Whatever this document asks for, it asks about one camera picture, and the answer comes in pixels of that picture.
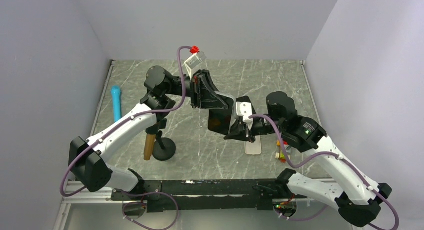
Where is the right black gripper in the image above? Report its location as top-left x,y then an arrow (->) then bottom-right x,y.
223,114 -> 285,142

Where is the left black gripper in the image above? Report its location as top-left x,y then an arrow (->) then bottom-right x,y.
165,71 -> 231,113

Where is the phone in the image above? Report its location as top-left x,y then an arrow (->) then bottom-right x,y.
207,92 -> 236,136

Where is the beige phone case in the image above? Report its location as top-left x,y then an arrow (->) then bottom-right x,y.
244,136 -> 262,156

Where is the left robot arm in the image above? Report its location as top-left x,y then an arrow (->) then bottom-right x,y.
68,65 -> 236,200

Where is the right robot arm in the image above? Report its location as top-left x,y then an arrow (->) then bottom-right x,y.
225,91 -> 392,228

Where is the colourful toy brick assembly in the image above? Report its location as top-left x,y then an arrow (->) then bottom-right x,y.
275,140 -> 292,163

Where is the black microphone stand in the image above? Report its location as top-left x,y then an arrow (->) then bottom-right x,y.
148,118 -> 177,162

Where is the gold microphone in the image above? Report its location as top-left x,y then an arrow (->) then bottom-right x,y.
143,133 -> 156,161

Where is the blue toy microphone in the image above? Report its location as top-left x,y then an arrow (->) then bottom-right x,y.
110,85 -> 122,122

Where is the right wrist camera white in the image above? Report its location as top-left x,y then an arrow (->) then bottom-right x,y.
235,102 -> 253,126

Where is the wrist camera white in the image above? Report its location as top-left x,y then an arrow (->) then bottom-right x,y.
184,45 -> 207,78
235,102 -> 253,126

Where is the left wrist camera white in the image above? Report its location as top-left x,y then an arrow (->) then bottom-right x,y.
184,45 -> 207,78

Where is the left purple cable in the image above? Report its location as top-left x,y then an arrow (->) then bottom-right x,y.
59,45 -> 196,198

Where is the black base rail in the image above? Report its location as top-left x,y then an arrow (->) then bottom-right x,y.
111,179 -> 293,213

